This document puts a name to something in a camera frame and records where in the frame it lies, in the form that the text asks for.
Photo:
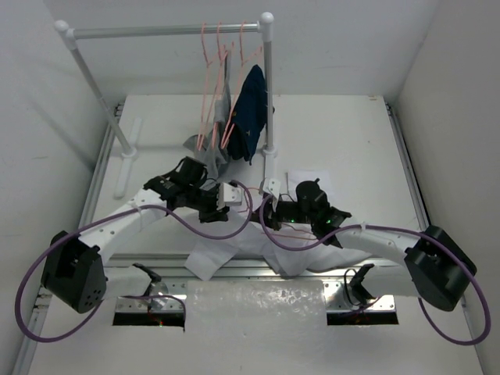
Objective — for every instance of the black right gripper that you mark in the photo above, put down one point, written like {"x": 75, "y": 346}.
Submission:
{"x": 270, "y": 212}

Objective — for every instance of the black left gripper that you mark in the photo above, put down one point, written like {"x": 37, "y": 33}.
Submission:
{"x": 213, "y": 212}

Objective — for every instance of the white shirt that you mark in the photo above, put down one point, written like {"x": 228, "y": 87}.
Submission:
{"x": 207, "y": 256}

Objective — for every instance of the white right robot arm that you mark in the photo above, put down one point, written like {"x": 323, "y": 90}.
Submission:
{"x": 430, "y": 265}

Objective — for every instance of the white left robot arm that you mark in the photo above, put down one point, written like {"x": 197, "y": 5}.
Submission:
{"x": 76, "y": 270}

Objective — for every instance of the grey shirt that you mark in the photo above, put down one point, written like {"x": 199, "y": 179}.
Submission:
{"x": 211, "y": 152}

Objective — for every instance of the dark navy garment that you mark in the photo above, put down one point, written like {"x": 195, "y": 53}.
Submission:
{"x": 249, "y": 116}

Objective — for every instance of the white clothes rack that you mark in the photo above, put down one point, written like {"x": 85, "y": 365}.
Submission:
{"x": 149, "y": 81}

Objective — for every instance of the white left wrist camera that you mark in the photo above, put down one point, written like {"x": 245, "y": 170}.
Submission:
{"x": 229, "y": 195}

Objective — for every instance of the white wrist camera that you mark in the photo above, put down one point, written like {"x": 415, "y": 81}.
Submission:
{"x": 229, "y": 195}
{"x": 270, "y": 186}

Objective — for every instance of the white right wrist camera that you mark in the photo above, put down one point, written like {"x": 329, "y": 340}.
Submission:
{"x": 270, "y": 186}

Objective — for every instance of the aluminium frame rail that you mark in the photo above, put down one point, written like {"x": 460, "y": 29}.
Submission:
{"x": 249, "y": 319}

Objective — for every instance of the pink wire hanger with navy garment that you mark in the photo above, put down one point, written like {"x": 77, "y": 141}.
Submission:
{"x": 244, "y": 59}

